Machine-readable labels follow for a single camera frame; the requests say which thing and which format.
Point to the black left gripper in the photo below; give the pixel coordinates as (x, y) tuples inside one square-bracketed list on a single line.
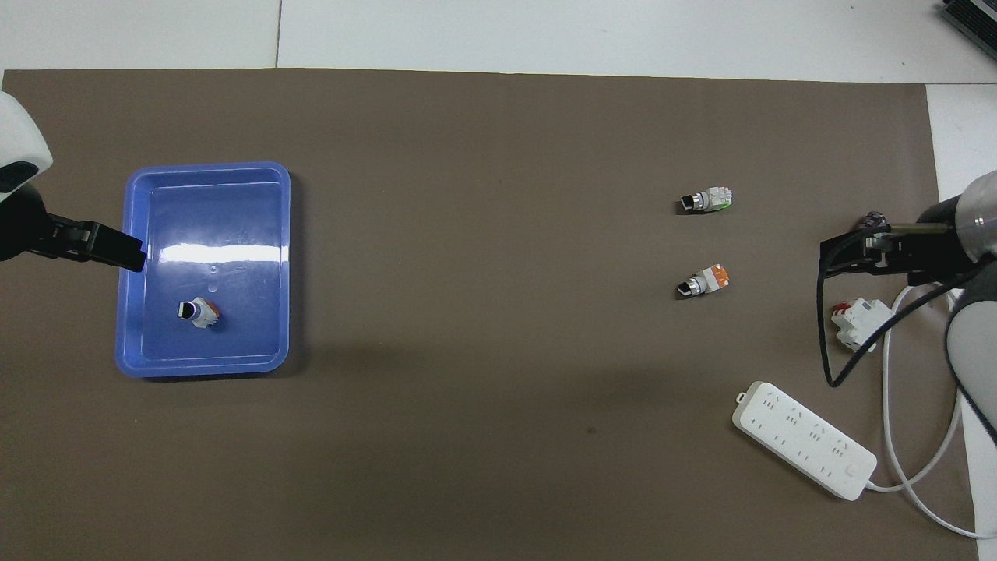
[(27, 230)]

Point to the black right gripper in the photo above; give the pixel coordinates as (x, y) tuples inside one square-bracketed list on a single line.
[(931, 249)]

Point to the selector switch with orange block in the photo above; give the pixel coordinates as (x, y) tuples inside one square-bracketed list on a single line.
[(199, 312), (705, 280)]

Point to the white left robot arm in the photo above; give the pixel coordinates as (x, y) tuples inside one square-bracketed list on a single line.
[(19, 132)]

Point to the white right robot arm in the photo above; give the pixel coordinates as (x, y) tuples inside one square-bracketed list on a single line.
[(980, 214)]

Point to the small dark terminal block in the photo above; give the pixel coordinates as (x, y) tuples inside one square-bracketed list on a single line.
[(874, 217)]

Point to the white red circuit breaker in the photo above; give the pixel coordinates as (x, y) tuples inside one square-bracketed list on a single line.
[(861, 323)]

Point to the blue plastic tray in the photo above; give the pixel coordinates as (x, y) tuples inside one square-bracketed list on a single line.
[(234, 234)]

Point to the white power strip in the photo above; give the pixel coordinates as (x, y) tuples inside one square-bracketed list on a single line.
[(802, 439)]

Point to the dark finned metal device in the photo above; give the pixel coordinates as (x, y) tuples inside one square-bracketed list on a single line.
[(974, 19)]

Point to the brown table mat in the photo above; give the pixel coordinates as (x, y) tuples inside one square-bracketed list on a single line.
[(498, 234)]

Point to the orange white switch lower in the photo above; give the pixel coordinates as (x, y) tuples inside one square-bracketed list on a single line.
[(709, 200)]

